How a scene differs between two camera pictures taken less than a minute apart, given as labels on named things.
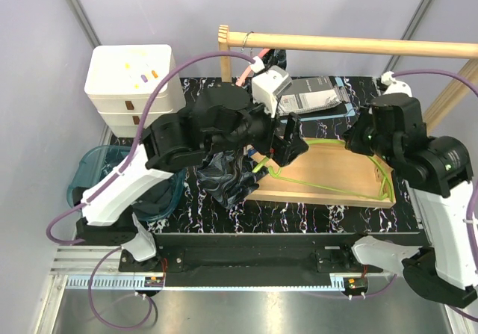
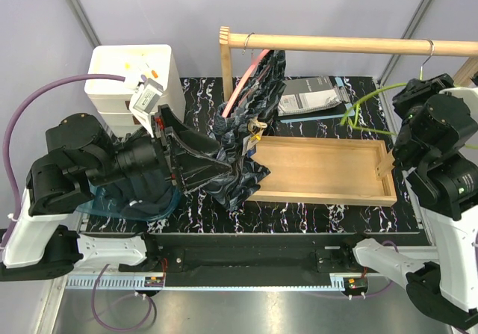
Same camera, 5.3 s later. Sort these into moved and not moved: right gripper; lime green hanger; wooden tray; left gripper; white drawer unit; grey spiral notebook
Moved: right gripper; lime green hanger; left gripper
Not moved: white drawer unit; wooden tray; grey spiral notebook
